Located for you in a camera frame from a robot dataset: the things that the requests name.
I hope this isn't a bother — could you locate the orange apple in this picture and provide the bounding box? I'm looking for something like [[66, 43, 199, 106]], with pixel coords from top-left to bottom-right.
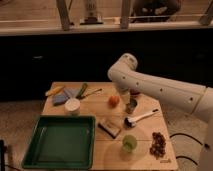
[[108, 95, 120, 107]]

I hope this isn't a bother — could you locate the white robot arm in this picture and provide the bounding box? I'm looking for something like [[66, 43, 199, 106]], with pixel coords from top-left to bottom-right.
[[107, 53, 213, 171]]

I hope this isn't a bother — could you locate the metal cup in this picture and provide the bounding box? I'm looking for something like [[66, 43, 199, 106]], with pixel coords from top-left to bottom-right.
[[125, 99, 137, 114]]

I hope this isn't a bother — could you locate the green plastic cup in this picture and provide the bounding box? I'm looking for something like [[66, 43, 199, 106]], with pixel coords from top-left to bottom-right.
[[122, 135, 137, 153]]

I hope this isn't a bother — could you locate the white paper cup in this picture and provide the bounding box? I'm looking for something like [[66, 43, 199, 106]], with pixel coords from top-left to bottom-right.
[[64, 98, 80, 115]]

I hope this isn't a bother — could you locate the dark red bowl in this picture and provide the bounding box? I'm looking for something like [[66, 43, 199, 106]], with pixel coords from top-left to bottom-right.
[[130, 90, 140, 97]]

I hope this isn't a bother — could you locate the small knife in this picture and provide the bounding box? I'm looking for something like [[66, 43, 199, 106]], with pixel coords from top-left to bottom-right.
[[79, 88, 102, 100]]

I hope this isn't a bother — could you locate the wooden block eraser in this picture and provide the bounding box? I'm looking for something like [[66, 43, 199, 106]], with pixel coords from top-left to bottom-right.
[[98, 120, 121, 138]]

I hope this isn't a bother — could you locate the green cucumber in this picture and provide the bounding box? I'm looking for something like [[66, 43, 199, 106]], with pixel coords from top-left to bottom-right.
[[76, 83, 88, 98]]

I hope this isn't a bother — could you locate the bunch of dark grapes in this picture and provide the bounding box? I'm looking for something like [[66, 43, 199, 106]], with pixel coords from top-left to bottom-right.
[[150, 132, 166, 158]]

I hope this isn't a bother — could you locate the blue cloth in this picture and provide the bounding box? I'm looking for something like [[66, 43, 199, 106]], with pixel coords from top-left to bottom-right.
[[52, 88, 80, 106]]

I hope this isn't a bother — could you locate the green plastic tray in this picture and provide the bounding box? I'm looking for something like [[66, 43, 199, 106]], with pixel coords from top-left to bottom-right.
[[22, 116, 96, 170]]

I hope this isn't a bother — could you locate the dark bag on shelf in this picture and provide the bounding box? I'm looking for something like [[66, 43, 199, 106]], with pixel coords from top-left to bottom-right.
[[132, 0, 182, 22]]

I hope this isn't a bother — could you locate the white bottle on shelf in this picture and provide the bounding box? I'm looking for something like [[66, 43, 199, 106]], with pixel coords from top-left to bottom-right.
[[80, 0, 102, 25]]

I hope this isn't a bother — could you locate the white handled brush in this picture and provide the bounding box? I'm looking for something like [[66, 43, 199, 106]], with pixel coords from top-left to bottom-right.
[[124, 109, 158, 127]]

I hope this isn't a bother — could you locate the black cable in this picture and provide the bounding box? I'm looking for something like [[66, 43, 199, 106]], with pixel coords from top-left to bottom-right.
[[169, 132, 204, 166]]

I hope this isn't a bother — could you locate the wooden frame post right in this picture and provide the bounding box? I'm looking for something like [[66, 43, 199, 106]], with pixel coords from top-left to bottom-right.
[[120, 0, 131, 29]]

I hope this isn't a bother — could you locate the wooden frame post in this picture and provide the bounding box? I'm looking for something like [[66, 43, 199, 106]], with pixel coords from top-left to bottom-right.
[[56, 0, 70, 31], [120, 0, 131, 29]]

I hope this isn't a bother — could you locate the wooden frame post left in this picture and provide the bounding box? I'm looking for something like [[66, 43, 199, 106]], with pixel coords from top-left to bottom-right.
[[56, 0, 70, 31]]

